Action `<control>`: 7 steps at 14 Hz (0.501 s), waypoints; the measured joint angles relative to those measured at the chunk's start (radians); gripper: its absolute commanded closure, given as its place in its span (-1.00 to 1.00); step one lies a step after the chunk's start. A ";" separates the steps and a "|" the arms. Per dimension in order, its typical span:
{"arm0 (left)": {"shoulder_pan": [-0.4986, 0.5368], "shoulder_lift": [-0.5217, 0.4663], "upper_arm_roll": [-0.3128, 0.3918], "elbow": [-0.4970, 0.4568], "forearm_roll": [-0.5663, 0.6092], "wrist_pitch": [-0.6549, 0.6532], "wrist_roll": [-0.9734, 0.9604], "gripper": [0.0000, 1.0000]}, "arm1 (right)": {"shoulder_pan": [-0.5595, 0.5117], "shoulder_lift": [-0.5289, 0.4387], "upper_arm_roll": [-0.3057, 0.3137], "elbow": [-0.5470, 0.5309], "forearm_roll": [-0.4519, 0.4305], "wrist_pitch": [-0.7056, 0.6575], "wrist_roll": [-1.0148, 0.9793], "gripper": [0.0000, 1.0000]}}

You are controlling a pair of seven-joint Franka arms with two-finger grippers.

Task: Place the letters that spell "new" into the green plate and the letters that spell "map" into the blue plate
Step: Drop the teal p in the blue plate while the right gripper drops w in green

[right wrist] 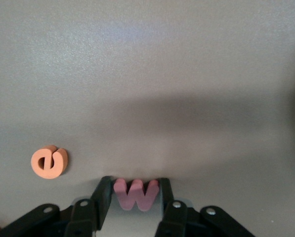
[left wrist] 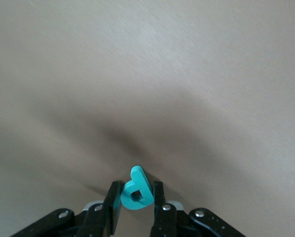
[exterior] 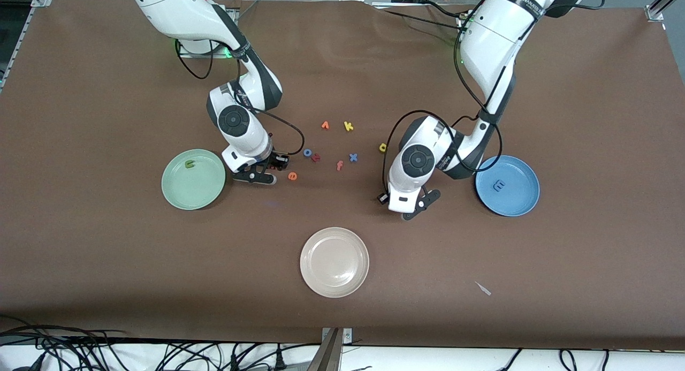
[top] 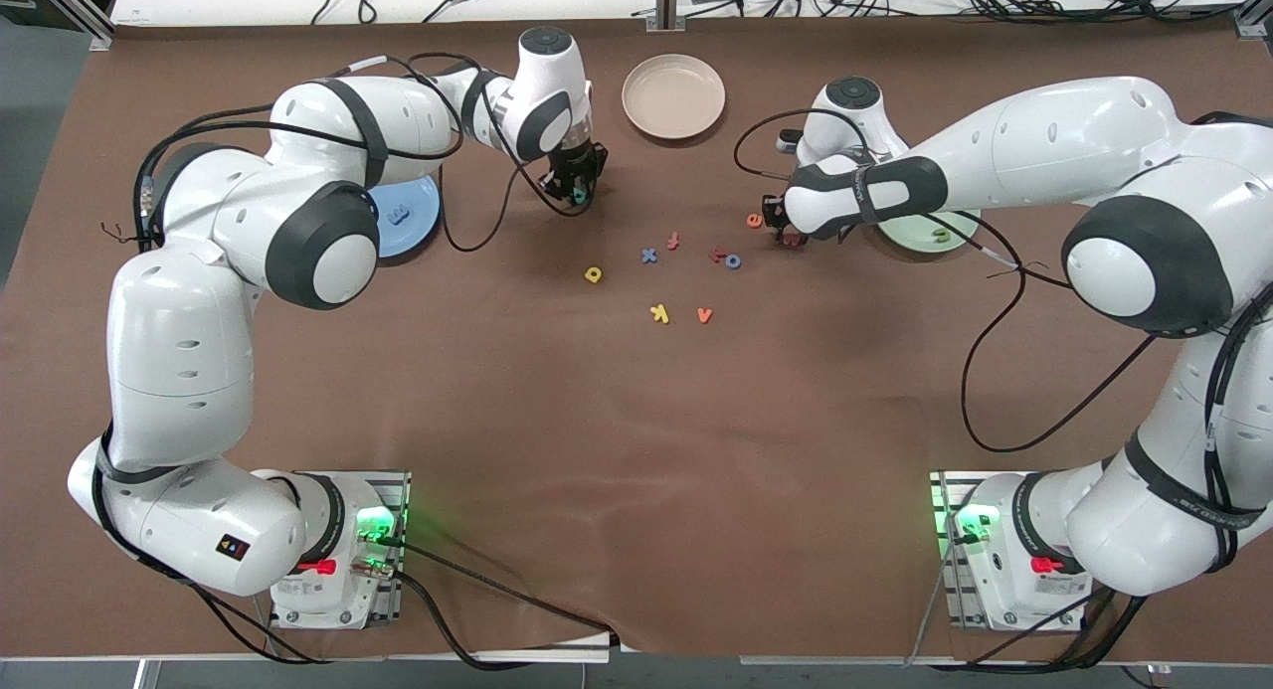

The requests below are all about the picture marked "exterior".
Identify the beige plate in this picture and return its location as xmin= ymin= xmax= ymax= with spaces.
xmin=300 ymin=227 xmax=370 ymax=298

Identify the green plate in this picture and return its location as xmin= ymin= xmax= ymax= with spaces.
xmin=161 ymin=149 xmax=226 ymax=210

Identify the brown table cover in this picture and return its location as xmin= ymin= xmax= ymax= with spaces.
xmin=0 ymin=0 xmax=685 ymax=351

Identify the blue plate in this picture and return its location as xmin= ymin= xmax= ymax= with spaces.
xmin=475 ymin=155 xmax=541 ymax=217

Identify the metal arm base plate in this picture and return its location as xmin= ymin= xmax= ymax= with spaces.
xmin=178 ymin=39 xmax=237 ymax=59

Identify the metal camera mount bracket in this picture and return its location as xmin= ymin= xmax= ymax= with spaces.
xmin=306 ymin=327 xmax=353 ymax=371

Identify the black base cable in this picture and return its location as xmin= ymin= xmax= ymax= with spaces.
xmin=373 ymin=1 xmax=471 ymax=33

